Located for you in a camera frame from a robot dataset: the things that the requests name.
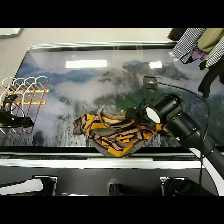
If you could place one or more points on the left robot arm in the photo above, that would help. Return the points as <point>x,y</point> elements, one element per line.
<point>15,120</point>

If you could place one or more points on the yellow black striped garment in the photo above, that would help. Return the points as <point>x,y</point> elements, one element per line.
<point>110,138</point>

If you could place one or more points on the olive green garment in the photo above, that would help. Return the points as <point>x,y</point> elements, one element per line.
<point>210,38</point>

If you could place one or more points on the purple garment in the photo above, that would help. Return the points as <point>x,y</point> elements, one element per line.
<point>199,53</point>

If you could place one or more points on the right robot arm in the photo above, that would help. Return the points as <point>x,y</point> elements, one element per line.
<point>186,130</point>

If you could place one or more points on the white clothes hanger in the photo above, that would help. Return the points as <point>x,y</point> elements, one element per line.
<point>4,84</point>
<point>42,78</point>
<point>30,80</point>
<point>19,81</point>

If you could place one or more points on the orange red hanger rack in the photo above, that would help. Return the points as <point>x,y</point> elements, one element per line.
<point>33,91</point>

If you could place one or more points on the silver frame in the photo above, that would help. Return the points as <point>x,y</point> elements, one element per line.
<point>100,163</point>

